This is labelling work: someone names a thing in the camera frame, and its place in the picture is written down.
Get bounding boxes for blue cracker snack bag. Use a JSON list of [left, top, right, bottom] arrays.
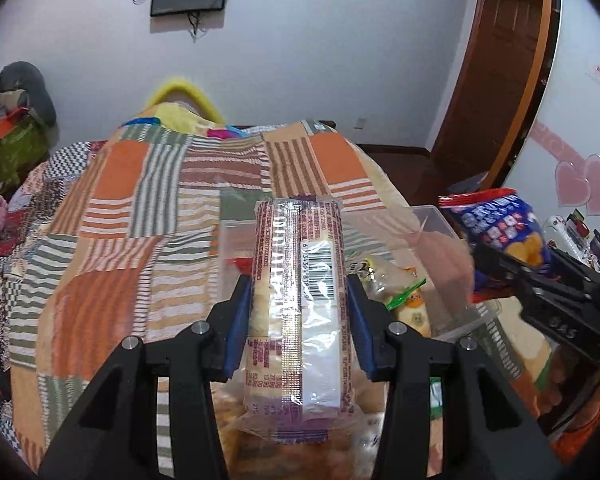
[[439, 188, 550, 271]]

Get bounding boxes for beige toasted bun slices pack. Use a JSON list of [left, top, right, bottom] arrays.
[[392, 299, 431, 337]]

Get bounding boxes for clear green-edged cat-ear snack bag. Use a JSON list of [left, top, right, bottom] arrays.
[[346, 252, 426, 311]]

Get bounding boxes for long brown-printed biscuit pack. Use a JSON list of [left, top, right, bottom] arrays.
[[244, 197, 355, 443]]

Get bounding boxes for right hand holding gripper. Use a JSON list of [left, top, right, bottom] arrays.
[[538, 346, 600, 426]]

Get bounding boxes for white green-text snack packet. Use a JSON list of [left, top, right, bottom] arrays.
[[429, 377, 443, 420]]

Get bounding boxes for white suitcase with stickers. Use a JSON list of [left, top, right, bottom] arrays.
[[542, 209, 600, 274]]

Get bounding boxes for clear brown pastry pack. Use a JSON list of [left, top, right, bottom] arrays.
[[212, 385, 386, 479]]

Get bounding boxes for clear plastic storage bin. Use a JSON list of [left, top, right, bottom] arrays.
[[218, 186, 496, 346]]

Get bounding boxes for orange striped patchwork bedspread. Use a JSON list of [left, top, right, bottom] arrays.
[[0, 102, 556, 476]]

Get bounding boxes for brown wooden door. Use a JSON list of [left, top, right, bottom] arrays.
[[431, 0, 552, 186]]

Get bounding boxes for grey-green clothes pile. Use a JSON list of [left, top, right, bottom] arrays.
[[0, 61, 57, 193]]

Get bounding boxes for yellow curved headboard cushion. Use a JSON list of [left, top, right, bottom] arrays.
[[146, 77, 224, 124]]

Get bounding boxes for pink heart wall decals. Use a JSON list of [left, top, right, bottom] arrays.
[[528, 122, 600, 216]]

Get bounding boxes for white wall socket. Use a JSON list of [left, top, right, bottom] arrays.
[[353, 118, 367, 130]]

